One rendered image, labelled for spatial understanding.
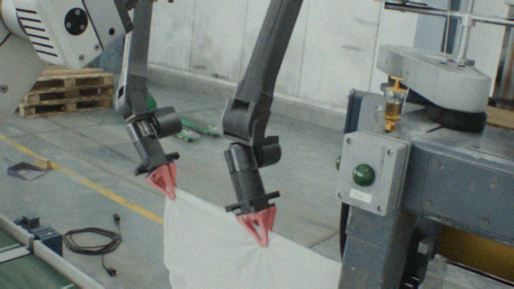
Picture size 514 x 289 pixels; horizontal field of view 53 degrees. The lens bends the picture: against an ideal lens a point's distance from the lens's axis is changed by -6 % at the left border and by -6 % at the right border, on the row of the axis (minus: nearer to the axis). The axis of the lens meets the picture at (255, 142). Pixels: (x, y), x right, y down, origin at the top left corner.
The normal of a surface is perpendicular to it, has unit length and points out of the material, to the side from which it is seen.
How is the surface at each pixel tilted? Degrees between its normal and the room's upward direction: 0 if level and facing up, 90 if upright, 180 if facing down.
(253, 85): 68
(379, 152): 90
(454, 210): 90
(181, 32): 90
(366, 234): 90
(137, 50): 62
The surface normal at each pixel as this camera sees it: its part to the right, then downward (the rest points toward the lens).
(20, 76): 0.77, 0.25
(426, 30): -0.62, 0.14
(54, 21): -0.12, 0.64
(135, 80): 0.50, -0.20
